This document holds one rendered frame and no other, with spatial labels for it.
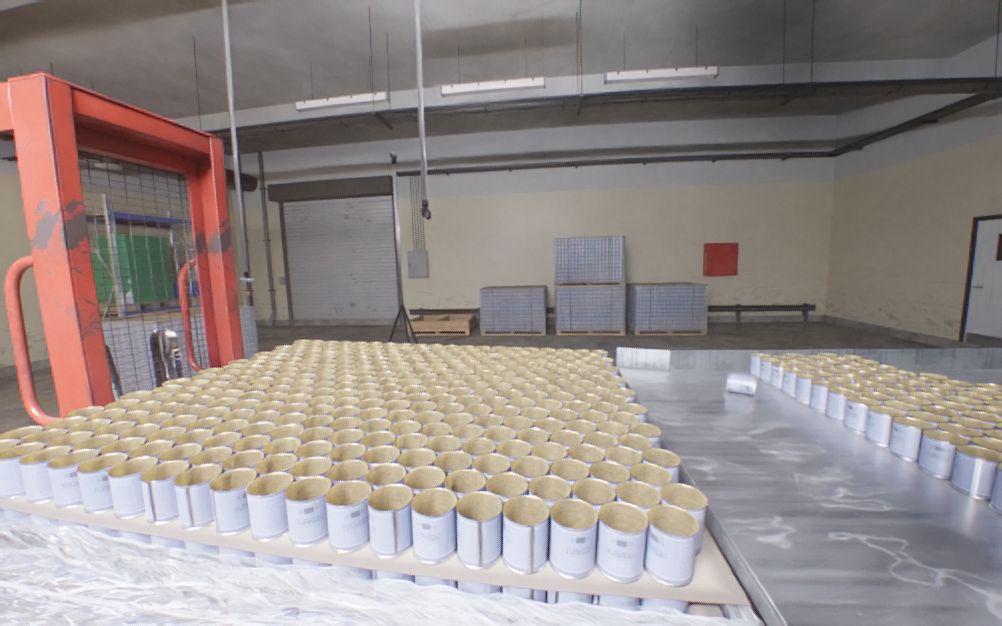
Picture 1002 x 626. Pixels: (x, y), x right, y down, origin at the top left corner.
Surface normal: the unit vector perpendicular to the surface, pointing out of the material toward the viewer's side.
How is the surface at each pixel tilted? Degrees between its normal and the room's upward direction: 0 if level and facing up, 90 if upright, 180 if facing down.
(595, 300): 91
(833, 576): 0
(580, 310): 90
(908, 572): 0
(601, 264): 91
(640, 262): 90
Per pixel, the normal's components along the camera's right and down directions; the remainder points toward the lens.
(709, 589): 0.00, -0.99
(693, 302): -0.12, 0.10
